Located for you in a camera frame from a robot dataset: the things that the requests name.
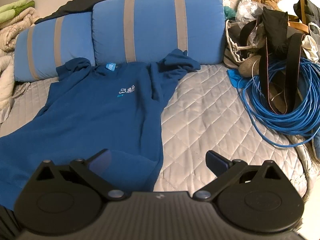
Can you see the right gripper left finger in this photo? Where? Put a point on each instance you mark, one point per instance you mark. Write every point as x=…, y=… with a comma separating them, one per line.
x=91, y=170

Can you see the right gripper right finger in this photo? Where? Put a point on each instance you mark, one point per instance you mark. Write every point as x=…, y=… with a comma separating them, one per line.
x=227, y=173

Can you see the dark blue sweatshirt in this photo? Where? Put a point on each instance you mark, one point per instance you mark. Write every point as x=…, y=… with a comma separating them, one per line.
x=91, y=108

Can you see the grey quilted bedspread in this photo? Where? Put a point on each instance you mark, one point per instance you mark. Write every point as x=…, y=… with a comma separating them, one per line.
x=205, y=113

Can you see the white grey sneaker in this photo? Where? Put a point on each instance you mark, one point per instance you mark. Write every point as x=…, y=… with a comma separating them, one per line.
x=237, y=45

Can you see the left blue striped pillow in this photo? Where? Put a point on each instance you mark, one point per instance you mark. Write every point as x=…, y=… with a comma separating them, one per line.
x=43, y=47

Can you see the blue striped pillow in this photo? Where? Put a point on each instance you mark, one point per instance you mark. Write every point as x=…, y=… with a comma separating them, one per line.
x=147, y=30
x=43, y=47

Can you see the white quilted duvet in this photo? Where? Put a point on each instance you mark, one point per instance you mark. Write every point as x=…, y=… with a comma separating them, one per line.
x=7, y=83

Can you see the right blue striped pillow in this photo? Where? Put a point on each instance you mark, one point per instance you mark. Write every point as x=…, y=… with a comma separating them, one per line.
x=147, y=30

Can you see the beige knitted blanket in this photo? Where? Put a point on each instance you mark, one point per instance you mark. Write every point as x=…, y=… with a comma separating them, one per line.
x=18, y=24

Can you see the black garment behind pillows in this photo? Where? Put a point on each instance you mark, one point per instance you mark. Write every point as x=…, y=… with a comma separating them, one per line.
x=71, y=7

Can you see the light green blanket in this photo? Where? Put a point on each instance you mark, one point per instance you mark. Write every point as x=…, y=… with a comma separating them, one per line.
x=11, y=10

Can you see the black bag with straps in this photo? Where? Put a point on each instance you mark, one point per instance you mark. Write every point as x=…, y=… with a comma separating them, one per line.
x=279, y=46

